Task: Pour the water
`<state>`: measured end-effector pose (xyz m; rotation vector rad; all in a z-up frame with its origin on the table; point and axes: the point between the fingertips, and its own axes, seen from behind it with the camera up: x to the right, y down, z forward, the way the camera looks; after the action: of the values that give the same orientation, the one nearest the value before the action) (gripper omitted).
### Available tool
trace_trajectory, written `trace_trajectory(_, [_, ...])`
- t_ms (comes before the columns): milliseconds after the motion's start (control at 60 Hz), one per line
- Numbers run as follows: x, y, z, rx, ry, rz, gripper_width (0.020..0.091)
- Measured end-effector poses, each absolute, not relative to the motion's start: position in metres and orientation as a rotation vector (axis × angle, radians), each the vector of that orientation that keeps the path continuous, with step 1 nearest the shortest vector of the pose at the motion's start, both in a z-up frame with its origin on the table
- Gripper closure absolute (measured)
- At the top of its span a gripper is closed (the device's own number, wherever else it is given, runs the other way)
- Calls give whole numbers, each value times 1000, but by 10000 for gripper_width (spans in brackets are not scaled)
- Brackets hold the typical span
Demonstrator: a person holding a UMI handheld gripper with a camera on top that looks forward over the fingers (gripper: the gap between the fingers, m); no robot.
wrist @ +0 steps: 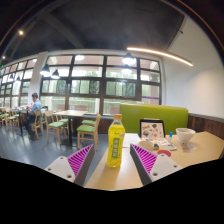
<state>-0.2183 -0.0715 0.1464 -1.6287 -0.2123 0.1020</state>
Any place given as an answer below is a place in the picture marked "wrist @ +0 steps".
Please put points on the green upholstered booth bench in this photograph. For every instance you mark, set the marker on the green upholstered booth bench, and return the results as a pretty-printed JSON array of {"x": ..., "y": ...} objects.
[{"x": 150, "y": 113}]

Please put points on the long curved strip light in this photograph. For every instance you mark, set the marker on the long curved strip light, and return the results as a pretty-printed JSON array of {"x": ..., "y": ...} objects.
[{"x": 160, "y": 53}]

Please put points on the light wooden dining table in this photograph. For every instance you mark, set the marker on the light wooden dining table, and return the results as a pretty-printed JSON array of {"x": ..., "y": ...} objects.
[{"x": 70, "y": 113}]

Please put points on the white bowl with food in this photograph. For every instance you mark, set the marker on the white bowl with food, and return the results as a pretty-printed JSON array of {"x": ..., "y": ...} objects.
[{"x": 185, "y": 136}]

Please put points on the black pendant ceiling lamps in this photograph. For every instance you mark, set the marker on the black pendant ceiling lamps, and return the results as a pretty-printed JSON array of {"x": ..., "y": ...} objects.
[{"x": 128, "y": 60}]

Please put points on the person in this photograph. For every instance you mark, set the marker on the person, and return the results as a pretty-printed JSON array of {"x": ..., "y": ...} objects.
[{"x": 33, "y": 113}]

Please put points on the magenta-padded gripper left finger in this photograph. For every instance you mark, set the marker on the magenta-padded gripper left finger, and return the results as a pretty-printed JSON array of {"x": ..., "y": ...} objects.
[{"x": 60, "y": 166}]

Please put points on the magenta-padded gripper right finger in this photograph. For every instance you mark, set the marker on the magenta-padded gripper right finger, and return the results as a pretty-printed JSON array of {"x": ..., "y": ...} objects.
[{"x": 163, "y": 165}]

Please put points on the wooden chairs with green seats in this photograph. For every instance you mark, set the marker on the wooden chairs with green seats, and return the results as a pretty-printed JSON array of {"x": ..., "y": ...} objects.
[{"x": 87, "y": 128}]

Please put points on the yellow drink bottle orange cap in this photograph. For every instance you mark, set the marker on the yellow drink bottle orange cap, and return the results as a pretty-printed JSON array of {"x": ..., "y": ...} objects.
[{"x": 116, "y": 146}]

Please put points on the small blue-capped white bottle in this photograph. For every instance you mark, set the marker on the small blue-capped white bottle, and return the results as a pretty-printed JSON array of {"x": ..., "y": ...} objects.
[{"x": 170, "y": 136}]

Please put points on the black-framed tablet with pictures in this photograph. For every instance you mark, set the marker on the black-framed tablet with pictures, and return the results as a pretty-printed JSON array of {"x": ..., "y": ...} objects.
[{"x": 152, "y": 129}]

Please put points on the white printed paper sheet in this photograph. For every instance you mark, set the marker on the white printed paper sheet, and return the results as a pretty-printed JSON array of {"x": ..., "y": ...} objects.
[{"x": 130, "y": 140}]

